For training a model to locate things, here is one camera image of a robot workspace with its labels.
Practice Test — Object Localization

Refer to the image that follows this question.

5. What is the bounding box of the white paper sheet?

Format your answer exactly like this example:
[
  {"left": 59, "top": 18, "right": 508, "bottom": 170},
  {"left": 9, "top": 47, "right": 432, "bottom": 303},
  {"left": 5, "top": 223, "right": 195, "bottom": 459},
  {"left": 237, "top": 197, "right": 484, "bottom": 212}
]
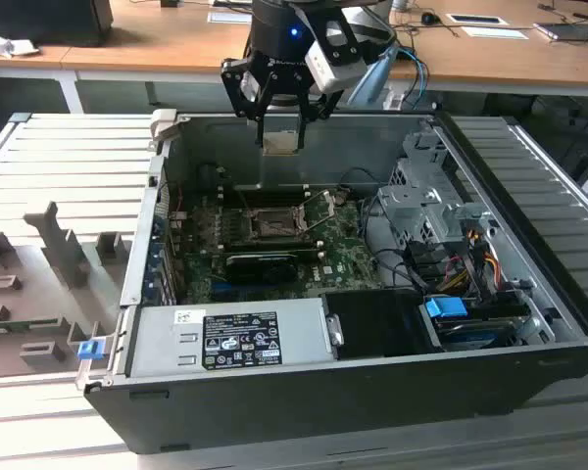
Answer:
[{"left": 461, "top": 24, "right": 533, "bottom": 40}]

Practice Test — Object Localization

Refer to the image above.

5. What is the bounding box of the black plastic shroud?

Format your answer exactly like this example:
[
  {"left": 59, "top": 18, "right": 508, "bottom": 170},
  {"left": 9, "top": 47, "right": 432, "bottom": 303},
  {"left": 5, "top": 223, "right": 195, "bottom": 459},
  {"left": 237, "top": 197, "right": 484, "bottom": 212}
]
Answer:
[{"left": 320, "top": 288, "right": 445, "bottom": 361}]

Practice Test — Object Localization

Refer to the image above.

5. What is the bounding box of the green motherboard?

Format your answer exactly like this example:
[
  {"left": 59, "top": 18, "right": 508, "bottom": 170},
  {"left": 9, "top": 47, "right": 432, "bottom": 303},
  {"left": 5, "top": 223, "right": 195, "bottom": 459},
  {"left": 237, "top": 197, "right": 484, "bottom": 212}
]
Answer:
[{"left": 169, "top": 188, "right": 388, "bottom": 305}]

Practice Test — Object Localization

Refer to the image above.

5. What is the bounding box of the coloured power wire bundle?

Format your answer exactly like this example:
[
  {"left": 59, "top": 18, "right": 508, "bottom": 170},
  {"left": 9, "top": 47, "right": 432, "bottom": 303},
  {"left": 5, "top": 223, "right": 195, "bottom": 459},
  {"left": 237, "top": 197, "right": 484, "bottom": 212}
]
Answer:
[{"left": 443, "top": 242, "right": 502, "bottom": 295}]

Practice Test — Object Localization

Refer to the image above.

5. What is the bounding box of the blue cable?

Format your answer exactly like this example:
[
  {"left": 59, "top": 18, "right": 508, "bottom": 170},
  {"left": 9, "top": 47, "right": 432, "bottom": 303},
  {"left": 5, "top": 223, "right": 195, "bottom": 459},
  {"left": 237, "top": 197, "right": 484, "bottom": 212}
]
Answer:
[{"left": 396, "top": 46, "right": 430, "bottom": 107}]

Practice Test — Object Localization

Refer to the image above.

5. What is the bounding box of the black monitor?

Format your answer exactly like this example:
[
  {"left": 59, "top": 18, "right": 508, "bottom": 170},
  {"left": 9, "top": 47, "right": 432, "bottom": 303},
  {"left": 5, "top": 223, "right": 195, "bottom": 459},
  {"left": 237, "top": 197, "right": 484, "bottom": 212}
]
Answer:
[{"left": 0, "top": 0, "right": 114, "bottom": 48}]

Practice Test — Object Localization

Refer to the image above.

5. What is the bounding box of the black graphics card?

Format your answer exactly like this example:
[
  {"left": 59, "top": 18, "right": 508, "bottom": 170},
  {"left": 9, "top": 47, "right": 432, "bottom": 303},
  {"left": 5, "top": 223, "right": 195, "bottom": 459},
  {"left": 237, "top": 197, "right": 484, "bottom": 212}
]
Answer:
[{"left": 223, "top": 250, "right": 324, "bottom": 286}]

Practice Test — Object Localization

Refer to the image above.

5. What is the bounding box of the grey plastic case latch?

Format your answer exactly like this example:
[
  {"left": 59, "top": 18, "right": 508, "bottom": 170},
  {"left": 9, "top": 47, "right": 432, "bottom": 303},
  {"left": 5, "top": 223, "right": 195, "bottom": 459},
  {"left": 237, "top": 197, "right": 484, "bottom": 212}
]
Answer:
[{"left": 149, "top": 110, "right": 178, "bottom": 143}]

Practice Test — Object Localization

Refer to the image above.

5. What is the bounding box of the hard disk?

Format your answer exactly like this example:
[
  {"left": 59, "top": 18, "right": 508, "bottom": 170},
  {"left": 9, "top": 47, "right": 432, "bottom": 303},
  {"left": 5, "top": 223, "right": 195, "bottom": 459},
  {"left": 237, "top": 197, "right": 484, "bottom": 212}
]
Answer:
[{"left": 433, "top": 315, "right": 525, "bottom": 352}]

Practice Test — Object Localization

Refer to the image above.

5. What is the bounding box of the dark laptop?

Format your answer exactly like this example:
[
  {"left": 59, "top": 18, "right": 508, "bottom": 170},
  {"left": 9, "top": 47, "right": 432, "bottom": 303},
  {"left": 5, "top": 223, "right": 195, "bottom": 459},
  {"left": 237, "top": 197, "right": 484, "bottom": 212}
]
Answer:
[{"left": 533, "top": 19, "right": 588, "bottom": 43}]

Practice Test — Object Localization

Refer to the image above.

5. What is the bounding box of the blue disk carrier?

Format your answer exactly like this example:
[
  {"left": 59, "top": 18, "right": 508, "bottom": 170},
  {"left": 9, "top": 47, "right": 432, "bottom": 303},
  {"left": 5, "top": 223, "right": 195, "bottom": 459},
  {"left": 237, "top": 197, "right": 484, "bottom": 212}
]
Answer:
[{"left": 423, "top": 296, "right": 469, "bottom": 324}]

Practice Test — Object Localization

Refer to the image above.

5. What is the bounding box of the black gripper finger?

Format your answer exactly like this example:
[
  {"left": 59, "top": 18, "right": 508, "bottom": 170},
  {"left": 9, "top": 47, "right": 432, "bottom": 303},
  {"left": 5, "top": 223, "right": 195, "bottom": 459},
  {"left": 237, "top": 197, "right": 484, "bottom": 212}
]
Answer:
[
  {"left": 220, "top": 57, "right": 275, "bottom": 149},
  {"left": 296, "top": 76, "right": 345, "bottom": 151}
]

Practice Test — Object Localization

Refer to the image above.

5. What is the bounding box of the grey power supply unit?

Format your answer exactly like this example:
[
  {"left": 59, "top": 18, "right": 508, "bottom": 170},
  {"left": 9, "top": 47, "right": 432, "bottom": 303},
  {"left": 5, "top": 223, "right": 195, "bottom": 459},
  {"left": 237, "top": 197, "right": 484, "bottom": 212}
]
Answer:
[{"left": 126, "top": 297, "right": 334, "bottom": 379}]

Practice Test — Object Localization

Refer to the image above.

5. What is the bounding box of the grey metal drive cage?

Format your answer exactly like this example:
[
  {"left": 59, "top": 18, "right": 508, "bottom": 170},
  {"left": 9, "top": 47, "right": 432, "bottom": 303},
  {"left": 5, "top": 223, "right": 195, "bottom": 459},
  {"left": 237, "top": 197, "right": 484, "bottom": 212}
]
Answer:
[{"left": 376, "top": 129, "right": 501, "bottom": 246}]

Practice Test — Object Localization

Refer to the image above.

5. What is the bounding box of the wooden desk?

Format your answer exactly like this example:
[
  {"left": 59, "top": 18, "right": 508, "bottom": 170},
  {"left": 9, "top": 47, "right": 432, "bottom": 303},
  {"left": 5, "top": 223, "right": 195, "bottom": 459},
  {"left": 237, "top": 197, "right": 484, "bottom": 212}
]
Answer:
[{"left": 0, "top": 0, "right": 588, "bottom": 98}]

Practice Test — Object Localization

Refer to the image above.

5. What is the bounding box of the silver square CPU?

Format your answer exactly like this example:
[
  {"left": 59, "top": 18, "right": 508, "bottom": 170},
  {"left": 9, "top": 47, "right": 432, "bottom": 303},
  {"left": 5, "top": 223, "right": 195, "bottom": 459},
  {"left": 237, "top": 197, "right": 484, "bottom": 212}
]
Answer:
[{"left": 263, "top": 130, "right": 300, "bottom": 157}]

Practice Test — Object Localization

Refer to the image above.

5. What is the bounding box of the CPU socket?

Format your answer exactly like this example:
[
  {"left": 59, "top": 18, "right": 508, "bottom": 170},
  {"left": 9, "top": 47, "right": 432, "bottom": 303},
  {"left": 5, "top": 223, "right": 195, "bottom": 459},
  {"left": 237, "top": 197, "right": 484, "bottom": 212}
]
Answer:
[{"left": 242, "top": 205, "right": 310, "bottom": 244}]

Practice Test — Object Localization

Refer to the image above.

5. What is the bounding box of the grey parts rack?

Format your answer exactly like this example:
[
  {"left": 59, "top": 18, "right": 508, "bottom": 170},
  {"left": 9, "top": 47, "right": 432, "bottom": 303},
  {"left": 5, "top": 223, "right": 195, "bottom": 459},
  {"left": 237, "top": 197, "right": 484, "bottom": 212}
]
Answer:
[{"left": 0, "top": 200, "right": 133, "bottom": 378}]

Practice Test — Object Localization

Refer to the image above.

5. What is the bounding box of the blue plastic latch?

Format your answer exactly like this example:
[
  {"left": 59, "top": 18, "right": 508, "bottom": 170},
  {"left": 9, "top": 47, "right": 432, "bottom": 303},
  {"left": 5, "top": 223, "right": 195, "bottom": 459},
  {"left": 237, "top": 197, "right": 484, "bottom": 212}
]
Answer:
[{"left": 76, "top": 341, "right": 104, "bottom": 361}]

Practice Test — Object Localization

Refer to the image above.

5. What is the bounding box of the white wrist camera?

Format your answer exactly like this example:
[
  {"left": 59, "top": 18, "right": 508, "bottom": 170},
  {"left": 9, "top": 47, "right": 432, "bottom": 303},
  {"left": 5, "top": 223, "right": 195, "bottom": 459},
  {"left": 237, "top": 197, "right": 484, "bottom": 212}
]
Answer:
[{"left": 305, "top": 37, "right": 366, "bottom": 95}]

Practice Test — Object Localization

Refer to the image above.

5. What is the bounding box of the metal socket cover frame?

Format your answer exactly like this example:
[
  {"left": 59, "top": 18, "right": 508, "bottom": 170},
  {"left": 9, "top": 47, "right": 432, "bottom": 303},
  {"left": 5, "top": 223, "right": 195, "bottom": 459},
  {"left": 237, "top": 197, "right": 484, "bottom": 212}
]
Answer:
[{"left": 301, "top": 189, "right": 339, "bottom": 232}]

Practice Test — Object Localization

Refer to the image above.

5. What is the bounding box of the black open PC case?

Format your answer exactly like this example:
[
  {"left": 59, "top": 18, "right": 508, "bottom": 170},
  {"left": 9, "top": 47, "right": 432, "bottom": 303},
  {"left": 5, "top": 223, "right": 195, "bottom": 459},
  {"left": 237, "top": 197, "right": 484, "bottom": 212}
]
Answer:
[{"left": 75, "top": 110, "right": 588, "bottom": 456}]

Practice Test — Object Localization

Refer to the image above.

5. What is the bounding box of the green RAM stick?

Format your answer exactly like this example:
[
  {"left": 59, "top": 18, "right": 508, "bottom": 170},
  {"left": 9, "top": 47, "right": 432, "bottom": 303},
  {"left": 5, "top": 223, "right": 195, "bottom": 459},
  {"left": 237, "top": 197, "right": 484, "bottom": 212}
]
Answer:
[{"left": 0, "top": 318, "right": 63, "bottom": 337}]

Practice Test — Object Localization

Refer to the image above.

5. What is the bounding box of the black RAM slot bank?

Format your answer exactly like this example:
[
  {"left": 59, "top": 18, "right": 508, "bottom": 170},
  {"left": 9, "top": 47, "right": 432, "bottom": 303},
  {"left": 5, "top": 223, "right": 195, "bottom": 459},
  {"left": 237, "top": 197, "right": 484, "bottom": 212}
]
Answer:
[
  {"left": 222, "top": 184, "right": 316, "bottom": 210},
  {"left": 223, "top": 238, "right": 325, "bottom": 255}
]

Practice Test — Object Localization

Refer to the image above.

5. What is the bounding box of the crumpled white paper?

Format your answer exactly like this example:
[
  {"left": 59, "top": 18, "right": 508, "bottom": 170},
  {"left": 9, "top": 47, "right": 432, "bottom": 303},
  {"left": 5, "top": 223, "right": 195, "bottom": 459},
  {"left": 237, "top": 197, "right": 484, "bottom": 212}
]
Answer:
[{"left": 0, "top": 26, "right": 40, "bottom": 59}]

